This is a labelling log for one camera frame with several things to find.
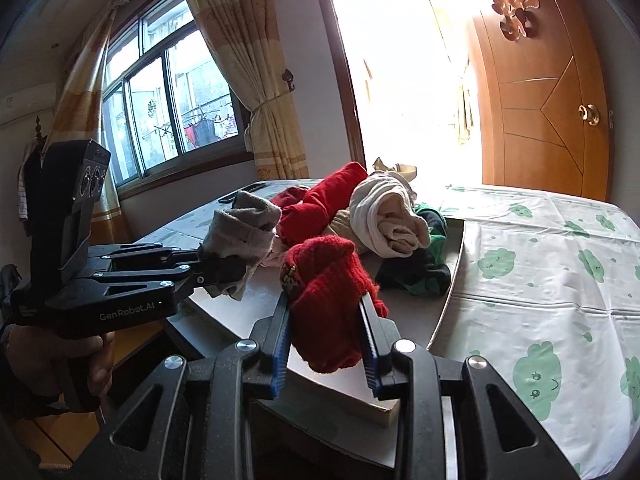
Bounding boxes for yellow loose curtain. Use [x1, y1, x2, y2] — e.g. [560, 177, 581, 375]
[47, 10, 123, 221]

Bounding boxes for person's left hand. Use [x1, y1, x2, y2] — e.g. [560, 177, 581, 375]
[10, 329, 115, 397]

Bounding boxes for red underwear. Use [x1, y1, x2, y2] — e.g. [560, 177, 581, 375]
[295, 161, 368, 241]

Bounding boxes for white dotted underwear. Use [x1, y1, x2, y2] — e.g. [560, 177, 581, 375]
[349, 172, 432, 260]

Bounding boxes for yellow tied curtain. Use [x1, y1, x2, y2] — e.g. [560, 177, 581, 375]
[177, 0, 311, 181]

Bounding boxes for white green cloud tablecloth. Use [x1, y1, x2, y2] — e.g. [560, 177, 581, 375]
[135, 177, 640, 476]

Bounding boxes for black remote control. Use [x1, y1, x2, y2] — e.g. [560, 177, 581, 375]
[218, 182, 266, 204]

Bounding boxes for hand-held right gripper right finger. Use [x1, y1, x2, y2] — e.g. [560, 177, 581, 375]
[357, 296, 581, 480]

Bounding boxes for shallow cardboard box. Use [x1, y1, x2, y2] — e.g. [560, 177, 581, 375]
[185, 180, 467, 466]

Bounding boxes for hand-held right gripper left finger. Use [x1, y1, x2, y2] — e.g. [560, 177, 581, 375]
[72, 295, 293, 480]

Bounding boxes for green black underwear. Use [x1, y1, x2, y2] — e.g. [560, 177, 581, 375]
[375, 201, 453, 297]

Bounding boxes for wooden door frame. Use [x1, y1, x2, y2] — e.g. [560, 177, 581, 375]
[309, 0, 366, 181]

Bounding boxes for pale paper door ornament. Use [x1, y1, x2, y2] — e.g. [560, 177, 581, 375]
[487, 0, 541, 43]

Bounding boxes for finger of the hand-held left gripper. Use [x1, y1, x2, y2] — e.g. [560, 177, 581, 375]
[95, 255, 247, 295]
[92, 242, 201, 271]

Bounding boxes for white air conditioner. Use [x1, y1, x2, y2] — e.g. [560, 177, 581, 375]
[0, 85, 56, 126]

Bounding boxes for wooden door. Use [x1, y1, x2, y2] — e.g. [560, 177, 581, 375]
[470, 0, 616, 203]

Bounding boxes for hanging garments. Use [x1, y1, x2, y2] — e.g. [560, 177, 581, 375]
[17, 135, 48, 221]

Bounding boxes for grey sock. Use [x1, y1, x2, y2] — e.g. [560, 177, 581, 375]
[196, 190, 283, 302]

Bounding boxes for red sock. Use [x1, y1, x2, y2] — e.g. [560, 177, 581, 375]
[280, 237, 390, 374]

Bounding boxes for window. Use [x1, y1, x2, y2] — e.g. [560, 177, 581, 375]
[102, 0, 256, 186]

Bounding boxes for cream dotted underwear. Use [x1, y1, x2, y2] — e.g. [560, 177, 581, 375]
[320, 210, 362, 247]

